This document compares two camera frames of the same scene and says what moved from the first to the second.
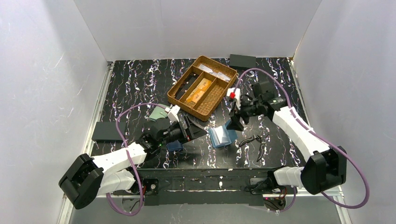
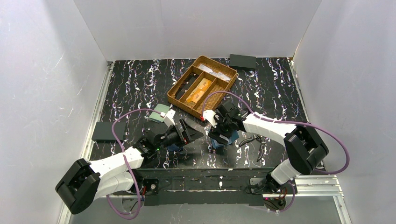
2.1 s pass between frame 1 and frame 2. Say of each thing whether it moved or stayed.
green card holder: stayed
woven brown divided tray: stayed
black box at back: stayed
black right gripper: moved
